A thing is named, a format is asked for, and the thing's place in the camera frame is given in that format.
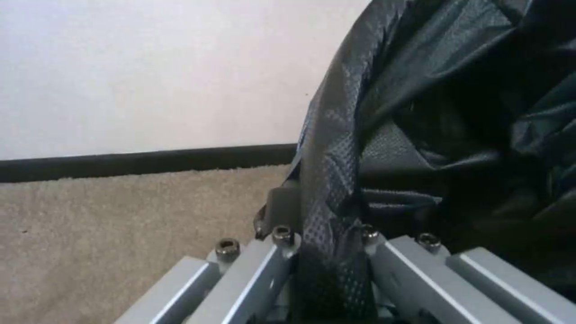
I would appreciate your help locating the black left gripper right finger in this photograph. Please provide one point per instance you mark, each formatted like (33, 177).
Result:
(432, 280)

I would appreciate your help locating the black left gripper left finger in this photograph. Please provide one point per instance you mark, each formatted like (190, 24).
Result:
(252, 270)

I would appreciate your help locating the black baseboard strip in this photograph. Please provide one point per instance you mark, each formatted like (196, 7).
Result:
(148, 163)

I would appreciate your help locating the black plastic trash bag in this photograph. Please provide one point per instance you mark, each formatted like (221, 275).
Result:
(432, 111)

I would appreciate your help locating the beige carpet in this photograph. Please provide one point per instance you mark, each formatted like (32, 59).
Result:
(112, 236)

